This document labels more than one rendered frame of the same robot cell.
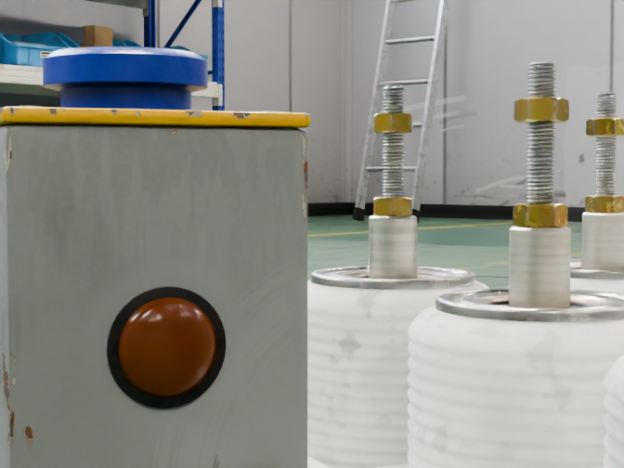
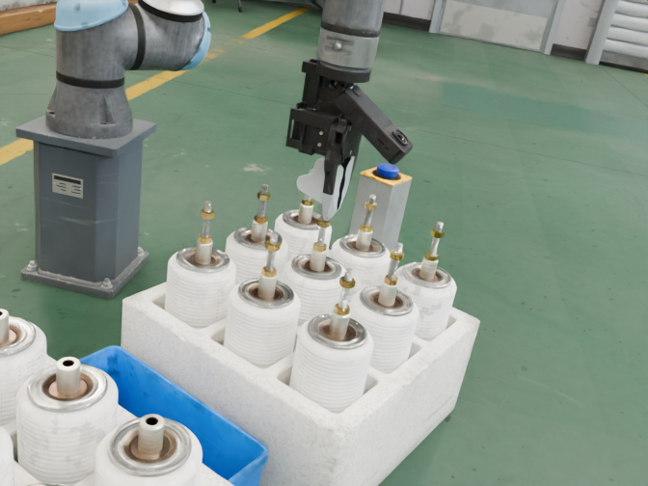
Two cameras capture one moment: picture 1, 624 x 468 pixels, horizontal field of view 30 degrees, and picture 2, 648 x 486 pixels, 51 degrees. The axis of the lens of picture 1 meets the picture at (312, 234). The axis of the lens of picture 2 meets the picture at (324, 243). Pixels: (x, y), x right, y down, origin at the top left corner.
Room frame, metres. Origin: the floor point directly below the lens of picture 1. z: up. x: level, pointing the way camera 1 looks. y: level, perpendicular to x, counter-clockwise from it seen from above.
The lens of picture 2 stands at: (1.20, -0.70, 0.71)
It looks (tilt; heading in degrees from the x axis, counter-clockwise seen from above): 25 degrees down; 145
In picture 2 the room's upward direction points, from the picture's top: 10 degrees clockwise
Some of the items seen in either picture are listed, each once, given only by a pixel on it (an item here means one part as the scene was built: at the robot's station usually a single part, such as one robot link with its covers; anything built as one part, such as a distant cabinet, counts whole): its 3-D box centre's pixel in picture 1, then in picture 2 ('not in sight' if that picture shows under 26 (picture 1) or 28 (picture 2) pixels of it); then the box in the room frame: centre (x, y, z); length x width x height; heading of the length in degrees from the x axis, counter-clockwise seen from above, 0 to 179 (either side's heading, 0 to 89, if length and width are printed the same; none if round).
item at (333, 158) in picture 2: not in sight; (335, 161); (0.49, -0.21, 0.42); 0.05 x 0.02 x 0.09; 127
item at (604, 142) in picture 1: (605, 168); (393, 268); (0.58, -0.15, 0.30); 0.01 x 0.01 x 0.08
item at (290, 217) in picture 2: not in sight; (304, 220); (0.32, -0.13, 0.25); 0.08 x 0.08 x 0.01
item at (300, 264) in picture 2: not in sight; (316, 267); (0.47, -0.19, 0.25); 0.08 x 0.08 x 0.01
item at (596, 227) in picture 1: (604, 245); (388, 293); (0.58, -0.15, 0.26); 0.02 x 0.02 x 0.03
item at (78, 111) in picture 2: not in sight; (90, 98); (-0.05, -0.39, 0.35); 0.15 x 0.15 x 0.10
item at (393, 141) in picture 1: (393, 168); (434, 245); (0.53, -0.04, 0.30); 0.01 x 0.01 x 0.08
